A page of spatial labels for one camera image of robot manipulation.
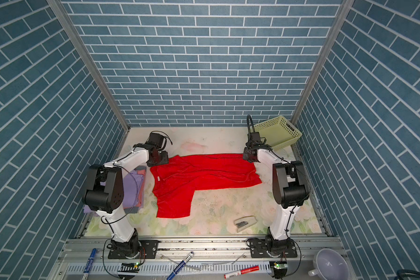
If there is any left aluminium corner post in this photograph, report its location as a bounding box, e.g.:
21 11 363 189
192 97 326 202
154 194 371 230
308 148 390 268
47 0 131 133

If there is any red t-shirt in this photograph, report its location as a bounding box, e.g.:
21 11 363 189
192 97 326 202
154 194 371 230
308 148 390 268
150 154 262 219

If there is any pale green plastic basket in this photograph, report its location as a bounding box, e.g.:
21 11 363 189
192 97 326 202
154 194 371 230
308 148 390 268
254 115 302 150

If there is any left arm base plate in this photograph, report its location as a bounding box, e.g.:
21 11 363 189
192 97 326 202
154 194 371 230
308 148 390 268
106 240 159 260

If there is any blue marker pen left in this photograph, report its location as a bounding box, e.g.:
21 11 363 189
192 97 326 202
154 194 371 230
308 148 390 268
81 248 97 280

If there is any black cable coil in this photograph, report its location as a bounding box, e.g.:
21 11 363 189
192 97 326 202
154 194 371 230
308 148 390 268
395 268 420 280

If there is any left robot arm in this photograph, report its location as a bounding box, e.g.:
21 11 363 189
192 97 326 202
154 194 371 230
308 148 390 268
82 131 172 259

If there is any aluminium frame rail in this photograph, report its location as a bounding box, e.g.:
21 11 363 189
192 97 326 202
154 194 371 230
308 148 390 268
48 234 348 280

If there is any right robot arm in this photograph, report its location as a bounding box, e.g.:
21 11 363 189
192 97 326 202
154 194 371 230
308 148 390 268
243 131 310 257

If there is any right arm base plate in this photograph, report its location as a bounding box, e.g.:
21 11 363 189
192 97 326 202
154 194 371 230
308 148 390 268
246 236 298 259

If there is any blue marker pen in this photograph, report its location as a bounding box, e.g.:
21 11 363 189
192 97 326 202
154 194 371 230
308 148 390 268
167 252 194 280
81 248 97 280

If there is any red marker pen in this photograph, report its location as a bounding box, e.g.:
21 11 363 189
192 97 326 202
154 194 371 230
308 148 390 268
224 266 260 279

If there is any folded purple t-shirt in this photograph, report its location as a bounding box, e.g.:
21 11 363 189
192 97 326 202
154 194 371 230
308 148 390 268
82 164 143 214

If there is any right aluminium corner post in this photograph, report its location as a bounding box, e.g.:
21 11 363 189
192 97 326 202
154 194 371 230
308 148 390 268
288 0 356 131

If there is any blue marker pen centre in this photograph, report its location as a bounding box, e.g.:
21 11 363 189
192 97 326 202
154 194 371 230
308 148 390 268
167 252 194 280

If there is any aluminium corner post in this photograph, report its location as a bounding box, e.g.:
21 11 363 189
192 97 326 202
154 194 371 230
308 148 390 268
288 0 356 131
47 0 131 133

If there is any grey stapler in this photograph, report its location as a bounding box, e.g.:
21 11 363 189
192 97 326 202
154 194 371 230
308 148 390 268
233 215 257 233

